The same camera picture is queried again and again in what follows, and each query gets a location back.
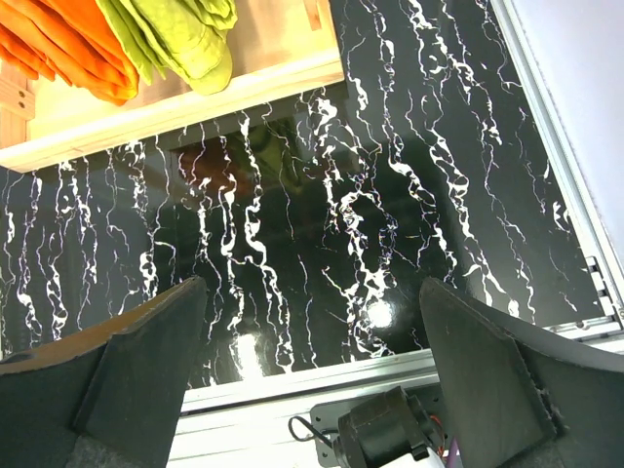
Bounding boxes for orange trousers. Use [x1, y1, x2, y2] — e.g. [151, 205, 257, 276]
[1, 0, 139, 106]

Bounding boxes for yellow-green trousers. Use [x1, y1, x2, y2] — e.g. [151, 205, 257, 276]
[97, 0, 238, 96]

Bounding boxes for wooden clothes rack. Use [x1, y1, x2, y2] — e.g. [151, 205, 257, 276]
[1, 0, 344, 173]

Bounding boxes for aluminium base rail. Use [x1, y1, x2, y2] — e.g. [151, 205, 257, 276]
[170, 1, 623, 467]

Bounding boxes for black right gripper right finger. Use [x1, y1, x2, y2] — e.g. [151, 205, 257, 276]
[419, 278, 623, 467]

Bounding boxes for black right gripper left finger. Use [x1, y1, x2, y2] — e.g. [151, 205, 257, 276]
[1, 277, 207, 467]

